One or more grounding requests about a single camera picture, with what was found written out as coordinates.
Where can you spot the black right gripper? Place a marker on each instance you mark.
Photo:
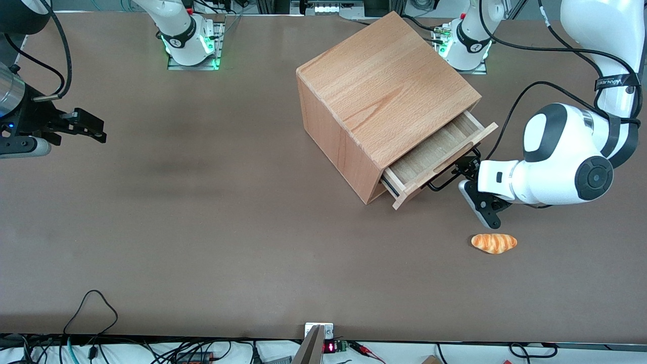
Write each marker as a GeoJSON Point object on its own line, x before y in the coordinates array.
{"type": "Point", "coordinates": [36, 120]}

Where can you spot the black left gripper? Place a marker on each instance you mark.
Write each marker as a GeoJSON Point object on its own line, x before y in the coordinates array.
{"type": "Point", "coordinates": [466, 168]}

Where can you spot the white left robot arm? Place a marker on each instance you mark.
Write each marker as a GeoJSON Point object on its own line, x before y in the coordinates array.
{"type": "Point", "coordinates": [556, 172]}

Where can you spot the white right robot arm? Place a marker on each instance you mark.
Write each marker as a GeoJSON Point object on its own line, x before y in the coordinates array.
{"type": "Point", "coordinates": [182, 30]}

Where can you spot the beech wood drawer cabinet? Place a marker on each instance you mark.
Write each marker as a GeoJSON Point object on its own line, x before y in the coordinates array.
{"type": "Point", "coordinates": [384, 81]}

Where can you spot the orange toy bread roll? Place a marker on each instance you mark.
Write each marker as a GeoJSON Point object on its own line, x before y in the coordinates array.
{"type": "Point", "coordinates": [494, 243]}

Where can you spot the brown cardboard piece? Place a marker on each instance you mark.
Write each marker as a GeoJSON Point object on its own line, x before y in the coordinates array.
{"type": "Point", "coordinates": [430, 360]}

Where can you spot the white lit device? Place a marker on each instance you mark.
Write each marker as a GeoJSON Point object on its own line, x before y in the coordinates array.
{"type": "Point", "coordinates": [328, 7]}

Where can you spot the red black clip lead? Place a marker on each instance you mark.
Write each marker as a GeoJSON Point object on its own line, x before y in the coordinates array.
{"type": "Point", "coordinates": [371, 355]}

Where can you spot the red digit display module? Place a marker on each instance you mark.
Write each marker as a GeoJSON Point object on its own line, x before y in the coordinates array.
{"type": "Point", "coordinates": [329, 347]}

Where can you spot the grey metal bar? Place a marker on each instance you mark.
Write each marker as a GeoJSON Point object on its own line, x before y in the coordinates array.
{"type": "Point", "coordinates": [311, 351]}

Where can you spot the black red power adapter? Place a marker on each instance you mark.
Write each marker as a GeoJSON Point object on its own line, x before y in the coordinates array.
{"type": "Point", "coordinates": [194, 358]}

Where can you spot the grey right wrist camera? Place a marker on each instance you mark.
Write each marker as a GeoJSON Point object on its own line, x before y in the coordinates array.
{"type": "Point", "coordinates": [25, 147]}

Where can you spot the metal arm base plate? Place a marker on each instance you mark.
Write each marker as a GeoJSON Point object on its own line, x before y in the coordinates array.
{"type": "Point", "coordinates": [177, 64]}
{"type": "Point", "coordinates": [477, 71]}

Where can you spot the aluminium frame profile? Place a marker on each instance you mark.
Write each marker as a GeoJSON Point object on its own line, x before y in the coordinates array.
{"type": "Point", "coordinates": [515, 9]}

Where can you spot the small white metal bracket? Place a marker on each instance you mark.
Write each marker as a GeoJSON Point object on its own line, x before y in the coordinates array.
{"type": "Point", "coordinates": [328, 331]}

